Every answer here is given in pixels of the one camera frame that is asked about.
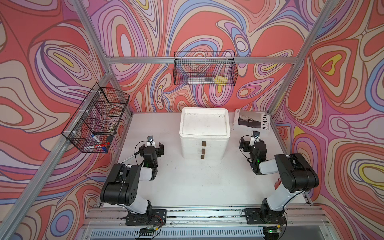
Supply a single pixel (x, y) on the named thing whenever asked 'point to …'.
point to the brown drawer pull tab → (204, 143)
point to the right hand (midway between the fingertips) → (249, 140)
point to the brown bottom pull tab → (202, 157)
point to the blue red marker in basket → (103, 146)
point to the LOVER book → (245, 120)
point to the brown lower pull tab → (203, 151)
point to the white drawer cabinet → (204, 132)
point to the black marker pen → (127, 159)
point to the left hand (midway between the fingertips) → (153, 144)
